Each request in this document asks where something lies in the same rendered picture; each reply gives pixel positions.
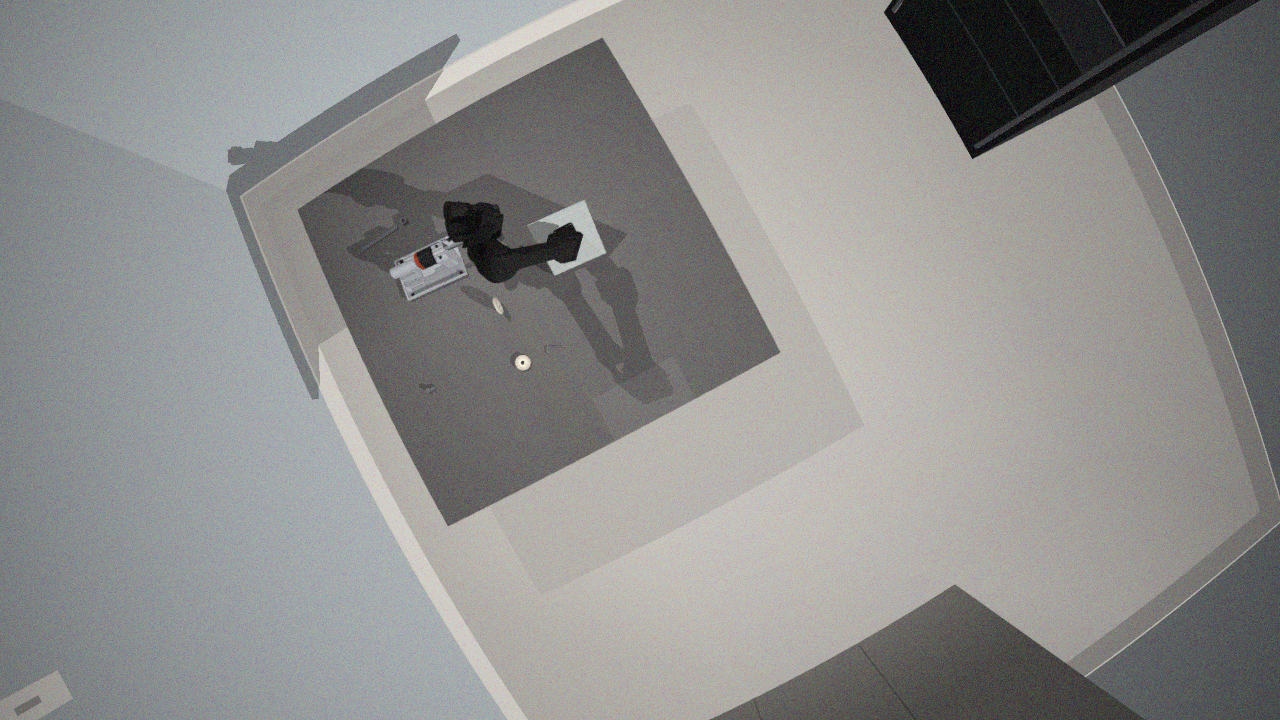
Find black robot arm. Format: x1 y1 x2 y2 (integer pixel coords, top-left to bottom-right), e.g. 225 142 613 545
443 201 582 283

